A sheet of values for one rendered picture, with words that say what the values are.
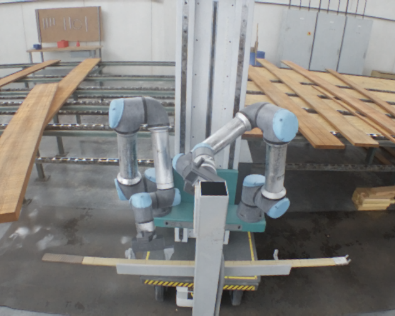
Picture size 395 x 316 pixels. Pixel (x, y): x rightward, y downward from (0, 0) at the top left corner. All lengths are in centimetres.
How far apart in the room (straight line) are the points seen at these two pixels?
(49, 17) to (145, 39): 267
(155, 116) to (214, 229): 66
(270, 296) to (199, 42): 162
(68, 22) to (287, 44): 578
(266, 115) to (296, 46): 688
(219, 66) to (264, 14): 698
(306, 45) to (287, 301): 688
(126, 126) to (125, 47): 718
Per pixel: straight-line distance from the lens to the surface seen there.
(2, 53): 981
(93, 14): 827
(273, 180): 128
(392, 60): 1019
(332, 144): 215
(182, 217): 152
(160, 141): 121
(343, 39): 852
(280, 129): 111
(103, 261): 88
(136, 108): 117
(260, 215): 155
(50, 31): 873
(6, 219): 135
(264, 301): 205
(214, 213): 62
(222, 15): 140
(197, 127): 150
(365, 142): 236
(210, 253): 70
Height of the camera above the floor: 164
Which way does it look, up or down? 27 degrees down
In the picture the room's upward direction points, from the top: 3 degrees clockwise
